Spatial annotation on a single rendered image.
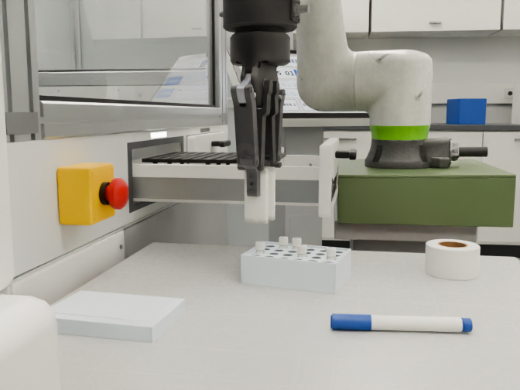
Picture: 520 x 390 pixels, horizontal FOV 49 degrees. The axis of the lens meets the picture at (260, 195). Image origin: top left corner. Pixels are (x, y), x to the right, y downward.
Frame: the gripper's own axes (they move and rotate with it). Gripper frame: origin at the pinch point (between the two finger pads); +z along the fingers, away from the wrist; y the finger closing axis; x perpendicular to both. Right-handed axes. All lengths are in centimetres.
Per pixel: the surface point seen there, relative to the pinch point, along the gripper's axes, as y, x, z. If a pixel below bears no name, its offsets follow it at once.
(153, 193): 11.2, 22.8, 2.4
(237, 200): 13.8, 9.3, 3.2
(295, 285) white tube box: -3.1, -5.9, 10.5
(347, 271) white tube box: 3.0, -11.0, 9.8
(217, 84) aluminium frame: 69, 39, -18
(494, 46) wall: 412, -30, -61
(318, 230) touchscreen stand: 129, 28, 32
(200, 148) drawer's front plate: 44, 31, -3
